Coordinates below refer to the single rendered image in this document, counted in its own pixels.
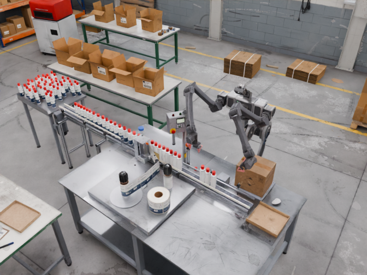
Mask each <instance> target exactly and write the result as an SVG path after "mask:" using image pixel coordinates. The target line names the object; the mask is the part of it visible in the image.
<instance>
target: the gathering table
mask: <svg viewBox="0 0 367 275"><path fill-rule="evenodd" d="M81 94H82V96H78V95H77V94H76V97H72V94H71V92H70V91H69V93H66V95H67V96H66V97H62V99H63V100H62V101H59V100H58V99H57V100H56V99H55V101H56V108H54V109H53V108H52V106H51V107H48V105H47V102H46V100H42V98H41V99H40V102H41V104H37V102H35V103H31V101H30V100H29V99H28V98H26V94H25V91H24V95H25V96H24V97H21V96H20V93H18V94H17V98H18V100H20V101H22V103H23V106H24V109H25V112H26V115H27V118H28V121H29V124H30V127H31V130H32V133H33V136H34V139H35V142H36V145H37V148H40V147H41V146H40V143H39V140H38V137H37V133H36V131H35V128H34V125H33V122H32V119H31V115H30V112H29V109H28V106H27V105H29V106H31V107H33V108H34V109H36V110H38V111H40V112H41V113H43V114H45V115H47V116H48V117H49V121H50V124H51V128H52V132H53V134H54V138H55V141H56V145H57V149H58V152H59V155H60V159H61V162H62V163H61V164H65V163H66V162H65V159H64V156H63V152H62V149H61V145H60V141H59V138H58V135H57V131H56V129H54V127H53V124H55V123H54V119H53V116H52V115H53V113H54V112H56V111H58V110H59V109H60V107H59V106H61V107H64V106H65V105H64V103H65V104H67V105H69V106H71V105H73V104H74V102H79V101H81V105H82V106H85V101H84V99H85V98H86V92H84V91H82V90H81ZM65 124H66V128H67V132H68V131H69V130H68V127H67V122H66V121H65ZM87 134H88V139H89V143H90V146H91V147H92V146H93V145H94V144H93V141H92V135H91V132H90V131H88V130H87Z"/></svg>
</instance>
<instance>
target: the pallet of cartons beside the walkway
mask: <svg viewBox="0 0 367 275"><path fill-rule="evenodd" d="M352 119H353V121H352V123H351V126H350V128H351V129H354V130H356V129H357V126H358V125H360V126H362V127H366V128H367V77H366V80H365V84H364V87H363V90H362V92H361V95H360V98H359V101H358V104H357V106H356V109H355V112H354V115H353V118H352Z"/></svg>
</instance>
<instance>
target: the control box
mask: <svg viewBox="0 0 367 275"><path fill-rule="evenodd" d="M182 112H183V110H182V111H176V112H170V113H167V130H168V132H169V134H172V133H171V131H172V130H175V133H179V132H183V131H186V116H185V114H184V115H183V114H182ZM179 113H181V114H182V115H181V116H180V115H179ZM172 114H174V115H175V116H174V117H172ZM183 117H184V118H185V122H183V123H178V124H184V123H185V127H181V128H176V125H178V124H176V119H177V118H183Z"/></svg>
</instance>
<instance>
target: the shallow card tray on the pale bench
mask: <svg viewBox="0 0 367 275"><path fill-rule="evenodd" d="M40 216H41V213H40V212H38V211H37V210H35V209H33V208H31V207H29V206H27V205H25V204H23V203H21V202H19V201H17V200H14V201H13V202H12V203H11V204H10V205H8V206H7V207H6V208H5V209H3V210H2V211H1V212H0V222H1V223H3V224H5V225H7V226H9V227H10V228H12V229H14V230H16V231H18V232H20V233H22V232H23V231H25V230H26V229H27V228H28V227H29V226H30V225H31V224H32V223H33V222H34V221H35V220H37V219H38V218H39V217H40Z"/></svg>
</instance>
